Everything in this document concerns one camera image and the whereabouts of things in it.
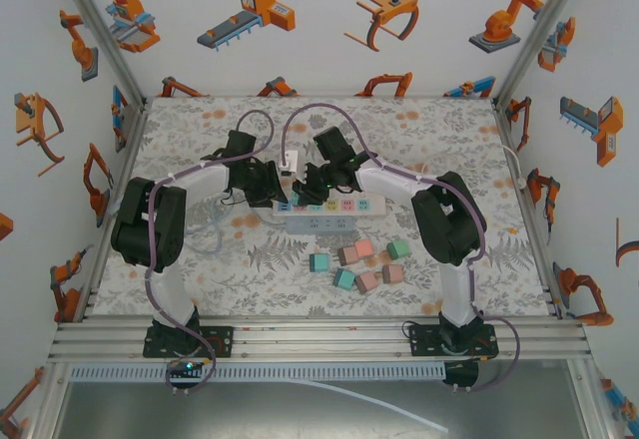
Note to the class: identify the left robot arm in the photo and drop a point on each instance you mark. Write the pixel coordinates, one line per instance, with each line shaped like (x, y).
(165, 219)

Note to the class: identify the dusty pink charger plug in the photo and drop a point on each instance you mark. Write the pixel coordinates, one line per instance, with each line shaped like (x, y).
(347, 256)
(366, 282)

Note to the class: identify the blue-grey power strip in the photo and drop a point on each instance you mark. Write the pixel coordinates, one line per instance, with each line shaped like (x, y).
(322, 226)

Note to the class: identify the white multicolour socket power strip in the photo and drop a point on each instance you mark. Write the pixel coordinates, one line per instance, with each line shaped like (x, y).
(374, 207)

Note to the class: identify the floral patterned table mat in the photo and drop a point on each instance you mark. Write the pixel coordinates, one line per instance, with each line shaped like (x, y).
(399, 130)

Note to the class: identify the aluminium side frame rail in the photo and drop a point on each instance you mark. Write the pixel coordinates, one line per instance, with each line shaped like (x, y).
(529, 219)
(117, 209)

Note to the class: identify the white plastic tube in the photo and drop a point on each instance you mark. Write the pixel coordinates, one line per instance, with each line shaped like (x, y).
(379, 403)

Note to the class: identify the salmon orange charger plug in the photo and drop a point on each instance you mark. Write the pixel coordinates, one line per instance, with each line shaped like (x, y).
(364, 248)

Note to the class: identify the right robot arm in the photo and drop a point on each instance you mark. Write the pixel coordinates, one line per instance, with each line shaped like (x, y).
(449, 219)

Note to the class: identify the teal dual-USB charger plug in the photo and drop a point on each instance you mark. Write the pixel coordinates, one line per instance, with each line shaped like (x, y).
(343, 279)
(318, 262)

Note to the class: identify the green charger plug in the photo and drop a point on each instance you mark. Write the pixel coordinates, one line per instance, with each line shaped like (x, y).
(398, 250)

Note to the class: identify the white wall plug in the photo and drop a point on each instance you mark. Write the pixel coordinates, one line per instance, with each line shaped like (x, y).
(522, 182)

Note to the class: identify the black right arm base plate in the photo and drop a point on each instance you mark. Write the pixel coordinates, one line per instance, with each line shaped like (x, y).
(424, 339)

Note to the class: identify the black controller box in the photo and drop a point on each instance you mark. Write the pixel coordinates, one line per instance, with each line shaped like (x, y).
(461, 374)

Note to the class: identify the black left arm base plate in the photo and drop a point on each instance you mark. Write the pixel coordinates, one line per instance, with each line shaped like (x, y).
(219, 341)

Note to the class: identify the brownish pink charger plug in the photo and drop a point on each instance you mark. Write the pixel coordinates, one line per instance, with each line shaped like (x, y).
(393, 274)

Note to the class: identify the black controller board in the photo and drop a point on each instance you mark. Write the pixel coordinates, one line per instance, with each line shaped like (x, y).
(186, 370)

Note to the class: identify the aluminium corner post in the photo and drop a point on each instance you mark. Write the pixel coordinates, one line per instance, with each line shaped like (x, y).
(541, 30)
(100, 30)

